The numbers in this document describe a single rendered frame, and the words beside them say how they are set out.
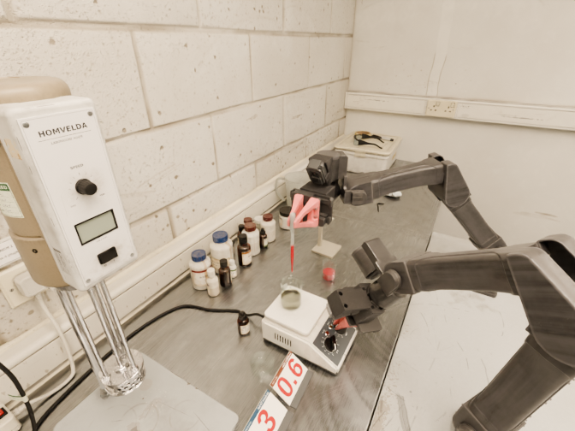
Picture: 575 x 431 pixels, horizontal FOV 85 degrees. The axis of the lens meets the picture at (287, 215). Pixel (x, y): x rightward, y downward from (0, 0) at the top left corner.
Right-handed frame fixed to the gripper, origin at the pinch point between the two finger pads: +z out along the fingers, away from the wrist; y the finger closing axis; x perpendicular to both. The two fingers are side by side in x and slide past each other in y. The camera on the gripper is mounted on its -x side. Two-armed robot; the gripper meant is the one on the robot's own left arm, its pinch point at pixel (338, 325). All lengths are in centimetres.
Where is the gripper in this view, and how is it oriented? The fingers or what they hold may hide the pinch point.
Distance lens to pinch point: 78.9
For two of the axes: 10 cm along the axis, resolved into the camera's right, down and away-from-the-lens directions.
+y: 2.9, 7.7, -5.7
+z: -4.8, 6.3, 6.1
